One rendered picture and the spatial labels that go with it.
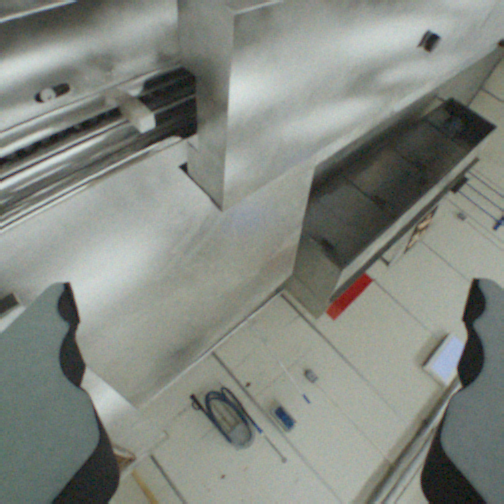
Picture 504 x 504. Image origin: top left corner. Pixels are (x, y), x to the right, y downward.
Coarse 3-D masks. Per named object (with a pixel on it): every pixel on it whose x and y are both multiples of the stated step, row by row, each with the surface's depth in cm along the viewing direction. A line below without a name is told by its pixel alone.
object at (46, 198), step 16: (176, 128) 30; (192, 128) 30; (144, 144) 28; (160, 144) 29; (112, 160) 27; (128, 160) 28; (80, 176) 26; (96, 176) 26; (112, 176) 28; (48, 192) 25; (64, 192) 25; (80, 192) 26; (16, 208) 24; (32, 208) 24; (48, 208) 25; (0, 224) 23; (16, 224) 24
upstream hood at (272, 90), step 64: (192, 0) 20; (256, 0) 18; (320, 0) 21; (384, 0) 26; (448, 0) 34; (192, 64) 23; (256, 64) 22; (320, 64) 27; (384, 64) 34; (448, 64) 49; (256, 128) 27; (320, 128) 35
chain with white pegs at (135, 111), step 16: (192, 80) 29; (144, 96) 28; (160, 96) 28; (112, 112) 26; (128, 112) 25; (144, 112) 25; (80, 128) 25; (144, 128) 25; (32, 144) 23; (48, 144) 24; (0, 160) 23; (16, 160) 23
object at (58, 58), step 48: (0, 0) 16; (48, 0) 16; (96, 0) 18; (144, 0) 19; (0, 48) 16; (48, 48) 18; (96, 48) 20; (144, 48) 22; (0, 96) 18; (48, 96) 19
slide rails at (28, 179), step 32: (128, 96) 25; (192, 96) 29; (32, 128) 21; (64, 128) 23; (128, 128) 27; (160, 128) 29; (64, 160) 25; (96, 160) 27; (0, 192) 23; (32, 192) 25
